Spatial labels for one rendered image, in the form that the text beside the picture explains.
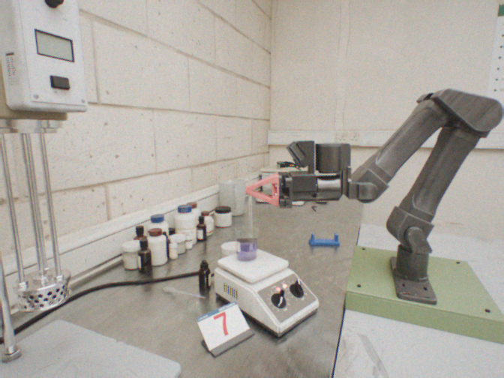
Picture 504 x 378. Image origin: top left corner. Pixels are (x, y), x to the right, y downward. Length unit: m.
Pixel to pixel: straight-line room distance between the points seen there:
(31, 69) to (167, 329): 0.48
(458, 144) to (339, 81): 1.46
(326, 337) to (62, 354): 0.46
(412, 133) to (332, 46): 1.52
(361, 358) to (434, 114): 0.47
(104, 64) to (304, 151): 0.62
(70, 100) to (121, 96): 0.60
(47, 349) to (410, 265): 0.72
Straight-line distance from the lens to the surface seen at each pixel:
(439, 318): 0.72
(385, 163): 0.68
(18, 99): 0.41
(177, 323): 0.67
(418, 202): 0.72
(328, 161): 0.64
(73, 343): 0.66
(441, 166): 0.72
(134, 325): 0.68
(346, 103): 2.09
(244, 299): 0.65
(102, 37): 1.00
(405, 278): 0.76
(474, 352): 0.71
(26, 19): 0.42
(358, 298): 0.71
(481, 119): 0.73
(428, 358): 0.66
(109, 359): 0.61
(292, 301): 0.65
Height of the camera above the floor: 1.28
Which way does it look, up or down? 10 degrees down
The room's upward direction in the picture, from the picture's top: straight up
